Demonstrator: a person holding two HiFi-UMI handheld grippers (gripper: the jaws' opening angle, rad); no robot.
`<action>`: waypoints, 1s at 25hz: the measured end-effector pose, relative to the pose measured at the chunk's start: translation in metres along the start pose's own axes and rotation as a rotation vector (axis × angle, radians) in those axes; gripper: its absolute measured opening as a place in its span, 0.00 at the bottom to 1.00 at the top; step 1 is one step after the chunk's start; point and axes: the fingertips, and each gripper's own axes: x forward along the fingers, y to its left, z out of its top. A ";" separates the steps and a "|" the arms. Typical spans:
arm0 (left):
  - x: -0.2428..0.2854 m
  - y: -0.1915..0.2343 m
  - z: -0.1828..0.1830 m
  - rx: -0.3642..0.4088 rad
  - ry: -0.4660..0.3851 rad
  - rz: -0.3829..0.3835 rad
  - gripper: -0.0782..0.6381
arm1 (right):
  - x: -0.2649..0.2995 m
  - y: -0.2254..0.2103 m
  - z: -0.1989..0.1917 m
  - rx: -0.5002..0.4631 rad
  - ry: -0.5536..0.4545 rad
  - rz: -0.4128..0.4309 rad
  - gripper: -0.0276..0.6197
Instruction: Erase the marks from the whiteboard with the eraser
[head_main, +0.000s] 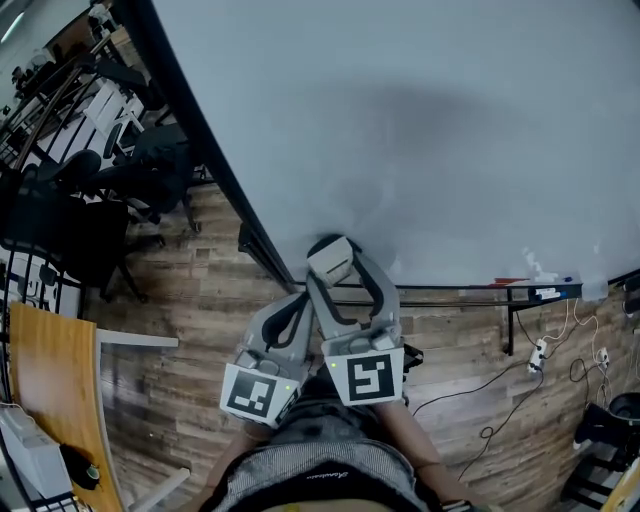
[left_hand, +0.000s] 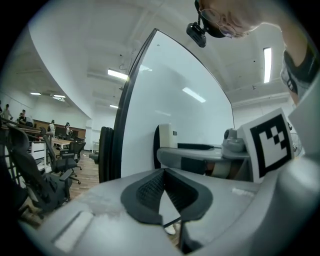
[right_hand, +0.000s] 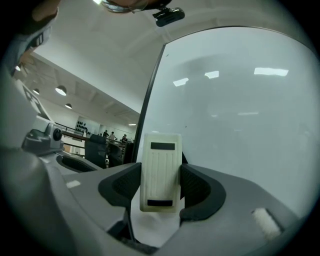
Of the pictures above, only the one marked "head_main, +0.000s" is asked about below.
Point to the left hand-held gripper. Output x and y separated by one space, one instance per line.
252 395

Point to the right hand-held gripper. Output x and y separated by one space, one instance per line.
367 377

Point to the white whiteboard eraser black felt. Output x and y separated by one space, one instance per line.
330 260

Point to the large white whiteboard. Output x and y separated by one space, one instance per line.
400 125

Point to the person's right forearm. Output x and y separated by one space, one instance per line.
415 440

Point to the person's left forearm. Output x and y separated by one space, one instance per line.
235 450

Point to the person's dark trousers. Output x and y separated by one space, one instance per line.
322 387

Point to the black box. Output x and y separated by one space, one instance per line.
412 362

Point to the person's grey knit top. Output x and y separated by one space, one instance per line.
320 465

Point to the black marker tray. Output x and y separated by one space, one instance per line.
520 292

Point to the white power strip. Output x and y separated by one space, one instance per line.
602 355
537 355

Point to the black-capped white marker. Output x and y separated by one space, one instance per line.
545 291

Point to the blue-capped white marker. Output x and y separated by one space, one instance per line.
551 295

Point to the translucent plastic corner cover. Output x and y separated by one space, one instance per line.
594 290

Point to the curved wooden desk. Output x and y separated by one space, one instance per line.
45 375

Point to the black pouch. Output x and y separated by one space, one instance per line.
75 460

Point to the white printed board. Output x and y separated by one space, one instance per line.
30 285

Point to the white plastic box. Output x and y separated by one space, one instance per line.
30 450

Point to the white desk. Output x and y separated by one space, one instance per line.
107 107

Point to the black round bin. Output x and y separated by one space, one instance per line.
627 407

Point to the yellow wooden board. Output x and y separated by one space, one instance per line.
627 487

